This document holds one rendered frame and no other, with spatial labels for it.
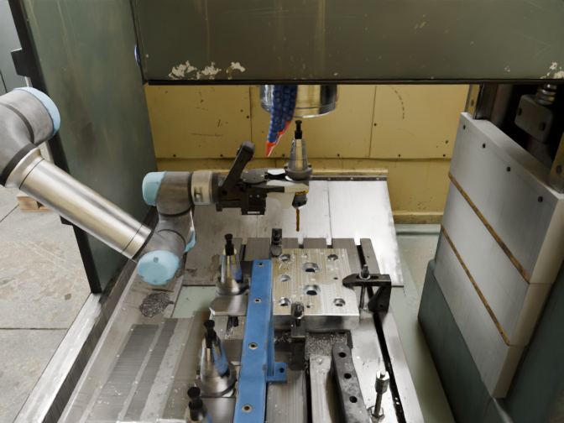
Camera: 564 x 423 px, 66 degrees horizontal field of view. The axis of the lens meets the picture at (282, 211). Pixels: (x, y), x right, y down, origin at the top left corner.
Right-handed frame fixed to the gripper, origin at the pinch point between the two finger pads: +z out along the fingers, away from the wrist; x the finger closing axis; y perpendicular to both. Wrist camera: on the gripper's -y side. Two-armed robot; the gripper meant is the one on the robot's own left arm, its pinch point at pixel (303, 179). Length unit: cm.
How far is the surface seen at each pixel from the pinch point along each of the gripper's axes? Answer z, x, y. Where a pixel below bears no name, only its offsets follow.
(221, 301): -15.5, 26.6, 12.0
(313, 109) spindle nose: 1.6, 7.2, -17.8
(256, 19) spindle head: -6.6, 32.4, -36.0
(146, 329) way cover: -51, -19, 64
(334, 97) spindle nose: 5.7, 4.3, -19.2
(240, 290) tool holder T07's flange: -12.3, 24.2, 11.5
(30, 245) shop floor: -190, -170, 132
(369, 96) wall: 31, -101, 9
